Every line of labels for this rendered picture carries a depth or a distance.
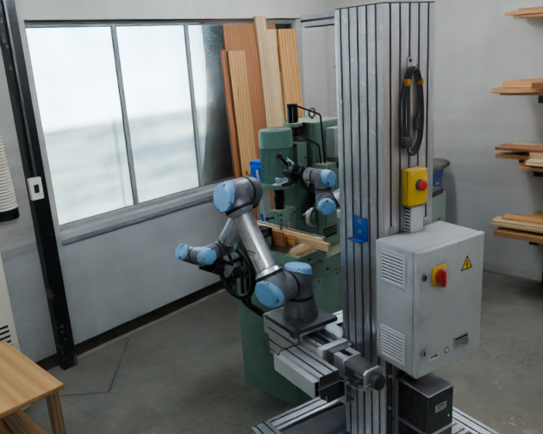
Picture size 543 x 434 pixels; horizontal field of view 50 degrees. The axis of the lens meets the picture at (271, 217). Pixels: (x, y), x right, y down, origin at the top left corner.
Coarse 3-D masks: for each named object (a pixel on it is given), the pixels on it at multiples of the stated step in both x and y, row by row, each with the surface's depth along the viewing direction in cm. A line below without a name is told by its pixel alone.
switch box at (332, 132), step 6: (336, 126) 315; (330, 132) 310; (336, 132) 310; (330, 138) 311; (336, 138) 310; (330, 144) 312; (336, 144) 311; (330, 150) 313; (336, 150) 312; (330, 156) 314; (336, 156) 313
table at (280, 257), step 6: (276, 246) 306; (288, 246) 305; (276, 252) 299; (282, 252) 296; (312, 252) 294; (318, 252) 298; (324, 252) 301; (276, 258) 300; (282, 258) 296; (288, 258) 293; (294, 258) 290; (300, 258) 288; (306, 258) 292; (312, 258) 295; (318, 258) 298
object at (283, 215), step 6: (270, 210) 312; (276, 210) 311; (282, 210) 311; (288, 210) 313; (294, 210) 316; (270, 216) 313; (276, 216) 309; (282, 216) 310; (288, 216) 314; (270, 222) 314; (276, 222) 310; (282, 222) 311
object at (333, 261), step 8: (336, 248) 327; (328, 256) 316; (336, 256) 319; (312, 264) 306; (320, 264) 310; (328, 264) 315; (336, 264) 320; (256, 272) 314; (312, 272) 307; (320, 272) 311; (328, 272) 316
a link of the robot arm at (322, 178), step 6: (312, 174) 269; (318, 174) 267; (324, 174) 264; (330, 174) 264; (312, 180) 270; (318, 180) 267; (324, 180) 264; (330, 180) 265; (318, 186) 268; (324, 186) 267; (330, 186) 266
